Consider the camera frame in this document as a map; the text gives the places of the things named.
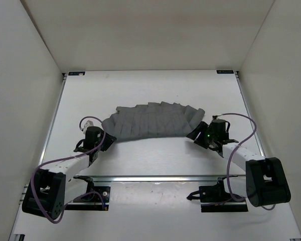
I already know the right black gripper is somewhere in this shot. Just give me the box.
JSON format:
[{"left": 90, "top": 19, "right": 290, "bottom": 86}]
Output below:
[{"left": 187, "top": 122, "right": 216, "bottom": 149}]

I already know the grey pleated skirt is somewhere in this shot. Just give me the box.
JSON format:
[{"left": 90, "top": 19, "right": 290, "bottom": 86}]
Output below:
[{"left": 102, "top": 101, "right": 206, "bottom": 142}]

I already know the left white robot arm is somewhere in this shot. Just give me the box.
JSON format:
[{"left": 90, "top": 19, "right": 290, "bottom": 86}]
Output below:
[{"left": 22, "top": 127, "right": 117, "bottom": 224}]

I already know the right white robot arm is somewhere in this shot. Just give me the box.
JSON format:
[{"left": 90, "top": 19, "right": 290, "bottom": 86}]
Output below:
[{"left": 187, "top": 116, "right": 291, "bottom": 208}]

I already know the right blue table label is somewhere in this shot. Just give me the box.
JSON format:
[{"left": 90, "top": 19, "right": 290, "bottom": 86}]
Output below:
[{"left": 216, "top": 70, "right": 234, "bottom": 74}]

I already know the blue table label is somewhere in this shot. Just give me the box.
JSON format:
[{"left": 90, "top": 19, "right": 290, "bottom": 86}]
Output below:
[
  {"left": 216, "top": 70, "right": 234, "bottom": 74},
  {"left": 68, "top": 71, "right": 85, "bottom": 76}
]

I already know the left blue table label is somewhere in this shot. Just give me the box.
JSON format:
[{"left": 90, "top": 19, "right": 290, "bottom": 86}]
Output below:
[{"left": 68, "top": 71, "right": 85, "bottom": 76}]

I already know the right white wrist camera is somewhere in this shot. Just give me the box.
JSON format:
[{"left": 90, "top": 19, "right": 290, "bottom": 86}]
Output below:
[{"left": 212, "top": 114, "right": 221, "bottom": 119}]

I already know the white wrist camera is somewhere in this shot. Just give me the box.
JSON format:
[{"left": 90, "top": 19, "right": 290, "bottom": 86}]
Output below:
[
  {"left": 212, "top": 114, "right": 221, "bottom": 119},
  {"left": 80, "top": 120, "right": 94, "bottom": 134}
]

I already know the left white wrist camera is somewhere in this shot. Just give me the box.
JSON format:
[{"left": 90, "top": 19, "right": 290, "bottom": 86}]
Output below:
[{"left": 80, "top": 120, "right": 94, "bottom": 134}]

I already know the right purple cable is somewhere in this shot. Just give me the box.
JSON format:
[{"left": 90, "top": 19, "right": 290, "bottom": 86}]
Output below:
[{"left": 212, "top": 112, "right": 276, "bottom": 210}]

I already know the purple cable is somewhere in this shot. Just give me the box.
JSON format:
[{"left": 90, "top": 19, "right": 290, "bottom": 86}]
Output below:
[
  {"left": 212, "top": 112, "right": 276, "bottom": 210},
  {"left": 31, "top": 115, "right": 107, "bottom": 224}
]

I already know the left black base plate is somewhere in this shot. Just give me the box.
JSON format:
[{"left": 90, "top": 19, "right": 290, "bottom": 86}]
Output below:
[{"left": 65, "top": 186, "right": 111, "bottom": 211}]

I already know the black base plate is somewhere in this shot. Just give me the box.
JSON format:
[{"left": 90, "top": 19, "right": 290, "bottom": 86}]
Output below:
[
  {"left": 187, "top": 184, "right": 248, "bottom": 213},
  {"left": 65, "top": 186, "right": 111, "bottom": 211}
]

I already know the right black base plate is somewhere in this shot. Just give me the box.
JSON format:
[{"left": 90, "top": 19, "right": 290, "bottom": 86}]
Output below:
[{"left": 187, "top": 184, "right": 248, "bottom": 213}]

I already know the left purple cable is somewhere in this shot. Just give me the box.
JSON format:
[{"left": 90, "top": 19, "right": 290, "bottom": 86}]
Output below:
[{"left": 31, "top": 115, "right": 107, "bottom": 224}]

